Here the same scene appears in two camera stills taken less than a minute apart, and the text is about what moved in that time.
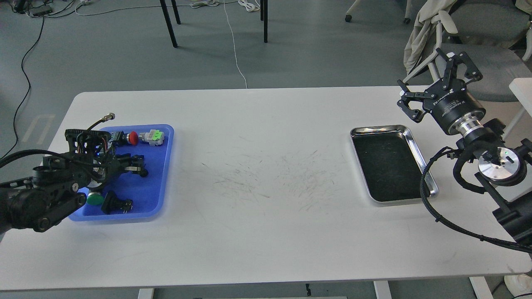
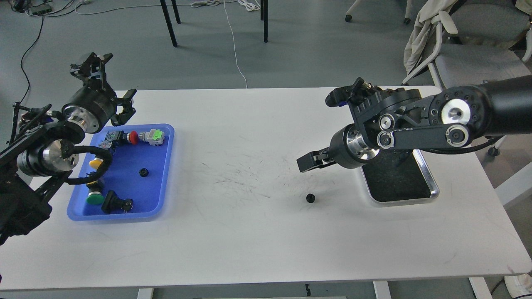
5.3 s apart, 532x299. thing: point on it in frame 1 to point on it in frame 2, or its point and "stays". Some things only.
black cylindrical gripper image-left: [103, 169] to [92, 109]
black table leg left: [168, 24] stays
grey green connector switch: [155, 137] stays
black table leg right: [264, 16] stays
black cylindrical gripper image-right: [450, 103] to [348, 149]
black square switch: [113, 203] stays
